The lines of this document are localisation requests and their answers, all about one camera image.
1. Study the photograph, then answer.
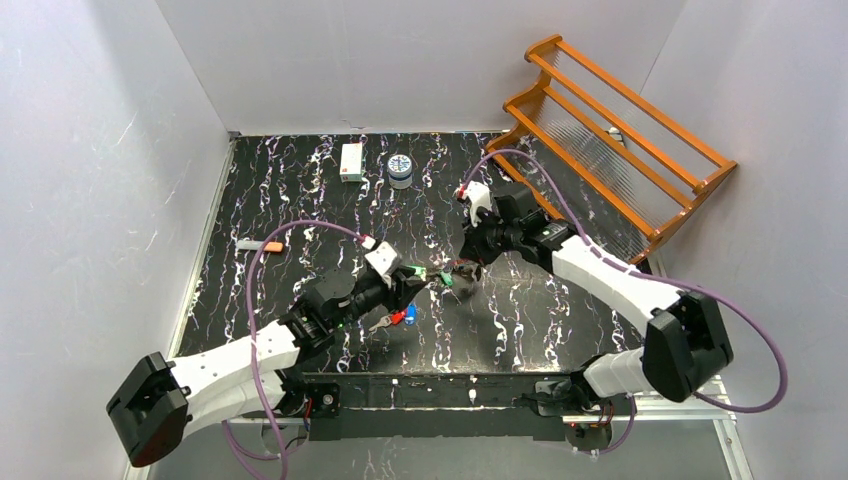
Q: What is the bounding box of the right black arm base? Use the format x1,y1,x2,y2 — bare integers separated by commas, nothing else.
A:
513,379,616,453

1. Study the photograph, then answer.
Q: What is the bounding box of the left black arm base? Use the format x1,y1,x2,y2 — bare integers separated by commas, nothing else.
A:
236,379,340,420

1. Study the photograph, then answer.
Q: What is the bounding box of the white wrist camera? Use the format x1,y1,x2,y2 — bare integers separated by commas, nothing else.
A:
456,181,492,227
365,242,401,288

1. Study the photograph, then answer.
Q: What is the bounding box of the metal keyring with red handle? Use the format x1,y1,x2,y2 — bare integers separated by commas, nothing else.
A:
413,260,483,297

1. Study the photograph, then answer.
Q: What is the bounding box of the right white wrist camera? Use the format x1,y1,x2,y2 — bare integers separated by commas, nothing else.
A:
456,181,492,227

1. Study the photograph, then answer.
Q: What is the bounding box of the purple cable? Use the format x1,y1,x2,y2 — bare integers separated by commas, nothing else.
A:
457,148,790,457
221,220,376,480

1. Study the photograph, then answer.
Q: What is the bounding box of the aluminium rail frame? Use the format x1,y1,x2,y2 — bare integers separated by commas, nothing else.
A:
123,374,755,480

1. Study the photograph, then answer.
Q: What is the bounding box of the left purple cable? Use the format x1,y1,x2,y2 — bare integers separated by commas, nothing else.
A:
221,220,376,480

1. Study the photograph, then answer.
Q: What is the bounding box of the key with red tag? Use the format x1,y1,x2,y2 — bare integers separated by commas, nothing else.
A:
369,311,406,333

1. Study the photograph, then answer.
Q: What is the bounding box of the orange wooden shoe rack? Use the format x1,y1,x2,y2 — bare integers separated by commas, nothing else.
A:
486,35,738,263

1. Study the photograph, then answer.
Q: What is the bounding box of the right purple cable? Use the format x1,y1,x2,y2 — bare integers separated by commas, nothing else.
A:
457,148,790,457

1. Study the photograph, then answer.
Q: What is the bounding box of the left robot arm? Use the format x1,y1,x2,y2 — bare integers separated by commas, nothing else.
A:
106,265,431,468

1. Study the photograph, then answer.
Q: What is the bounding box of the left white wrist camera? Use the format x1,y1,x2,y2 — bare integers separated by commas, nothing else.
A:
365,242,401,288

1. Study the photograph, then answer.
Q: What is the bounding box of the key with blue tag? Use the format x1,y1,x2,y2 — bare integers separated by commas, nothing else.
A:
404,304,417,326

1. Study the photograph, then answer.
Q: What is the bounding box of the white orange marker tube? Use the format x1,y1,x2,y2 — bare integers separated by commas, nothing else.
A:
236,239,284,253

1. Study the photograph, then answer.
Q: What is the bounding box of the white small box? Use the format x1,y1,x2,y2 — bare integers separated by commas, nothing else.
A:
339,142,364,183

